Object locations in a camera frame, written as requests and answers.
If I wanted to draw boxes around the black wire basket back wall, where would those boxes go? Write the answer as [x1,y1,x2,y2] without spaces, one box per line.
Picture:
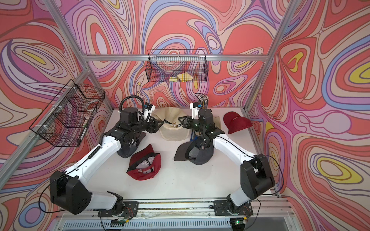
[145,49,209,83]

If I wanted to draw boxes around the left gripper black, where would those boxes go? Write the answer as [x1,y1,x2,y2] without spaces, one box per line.
[129,115,164,136]

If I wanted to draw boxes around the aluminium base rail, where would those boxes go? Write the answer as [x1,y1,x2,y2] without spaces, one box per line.
[51,197,300,231]

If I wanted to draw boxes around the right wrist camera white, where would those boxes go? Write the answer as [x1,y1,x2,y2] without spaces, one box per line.
[189,102,202,119]

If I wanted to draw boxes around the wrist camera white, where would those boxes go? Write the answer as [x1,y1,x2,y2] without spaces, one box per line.
[143,103,156,122]
[189,102,202,119]

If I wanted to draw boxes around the pencil cup with pencils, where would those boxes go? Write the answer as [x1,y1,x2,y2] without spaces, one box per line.
[197,93,209,109]

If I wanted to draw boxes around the yellow sticky notes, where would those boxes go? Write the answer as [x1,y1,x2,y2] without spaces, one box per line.
[169,72,194,82]

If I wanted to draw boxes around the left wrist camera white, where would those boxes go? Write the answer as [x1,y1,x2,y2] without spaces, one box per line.
[143,103,156,122]

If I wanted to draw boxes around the dark grey cap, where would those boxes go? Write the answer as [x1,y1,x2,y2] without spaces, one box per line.
[173,139,214,165]
[117,132,146,158]

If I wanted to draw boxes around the dark red cap back right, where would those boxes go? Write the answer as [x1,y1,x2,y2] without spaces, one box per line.
[223,112,253,134]

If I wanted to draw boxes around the beige cap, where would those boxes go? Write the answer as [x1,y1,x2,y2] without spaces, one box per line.
[214,116,222,129]
[153,107,190,141]

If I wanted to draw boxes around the dark red cap front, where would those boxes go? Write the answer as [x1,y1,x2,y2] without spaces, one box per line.
[126,144,161,181]

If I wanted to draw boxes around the dark red cap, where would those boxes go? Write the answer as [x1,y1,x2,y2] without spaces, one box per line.
[126,144,161,181]
[223,112,253,134]

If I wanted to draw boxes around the black wire basket left wall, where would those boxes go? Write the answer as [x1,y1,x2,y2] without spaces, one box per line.
[29,80,105,147]

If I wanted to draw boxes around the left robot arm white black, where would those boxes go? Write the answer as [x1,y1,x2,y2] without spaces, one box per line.
[50,103,163,217]

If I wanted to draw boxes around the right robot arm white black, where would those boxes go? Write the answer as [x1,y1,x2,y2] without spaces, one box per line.
[174,109,275,216]

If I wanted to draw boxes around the black wire basket wall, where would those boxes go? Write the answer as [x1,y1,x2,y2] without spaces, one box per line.
[29,80,105,147]
[145,49,209,83]

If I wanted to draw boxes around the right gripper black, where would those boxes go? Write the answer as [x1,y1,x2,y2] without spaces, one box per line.
[178,115,205,133]

